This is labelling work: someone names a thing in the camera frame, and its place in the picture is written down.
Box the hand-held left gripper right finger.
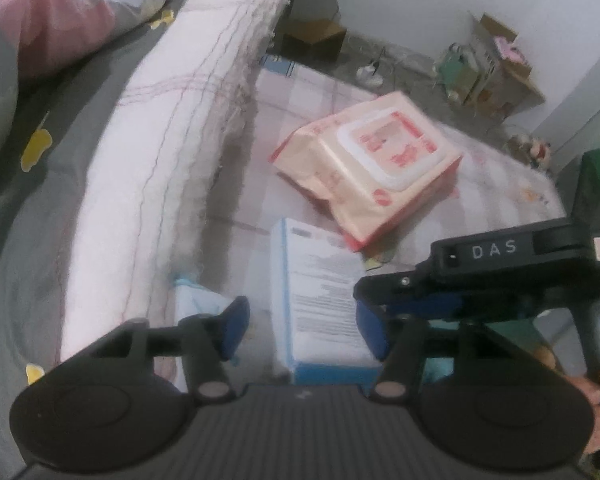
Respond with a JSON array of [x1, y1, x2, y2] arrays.
[[355, 301, 563, 403]]

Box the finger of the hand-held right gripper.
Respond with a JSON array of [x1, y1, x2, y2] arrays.
[[354, 266, 463, 322]]

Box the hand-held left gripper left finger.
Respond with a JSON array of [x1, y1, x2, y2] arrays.
[[60, 296, 251, 405]]

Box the light blue towel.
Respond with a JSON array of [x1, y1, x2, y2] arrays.
[[171, 274, 238, 366]]

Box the blue white tissue pack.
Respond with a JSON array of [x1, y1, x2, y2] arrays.
[[269, 217, 388, 387]]

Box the small white red plush toy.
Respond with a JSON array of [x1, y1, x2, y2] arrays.
[[505, 132, 554, 170]]

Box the pink wet wipes pack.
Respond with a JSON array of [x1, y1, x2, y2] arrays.
[[270, 91, 464, 254]]

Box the open printed cardboard box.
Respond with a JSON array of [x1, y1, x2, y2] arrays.
[[469, 12, 547, 122]]

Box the grey curtain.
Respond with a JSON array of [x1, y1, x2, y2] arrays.
[[542, 30, 600, 181]]

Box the green paper bag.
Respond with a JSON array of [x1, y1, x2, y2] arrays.
[[436, 44, 481, 105]]

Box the pink packet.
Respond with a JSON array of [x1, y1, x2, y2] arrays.
[[495, 35, 527, 63]]

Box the small brown cardboard box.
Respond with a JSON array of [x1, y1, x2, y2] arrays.
[[280, 17, 348, 61]]

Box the pink patterned quilt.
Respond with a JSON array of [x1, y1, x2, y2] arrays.
[[0, 0, 246, 183]]

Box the white charger cables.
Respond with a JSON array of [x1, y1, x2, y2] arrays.
[[355, 46, 438, 90]]

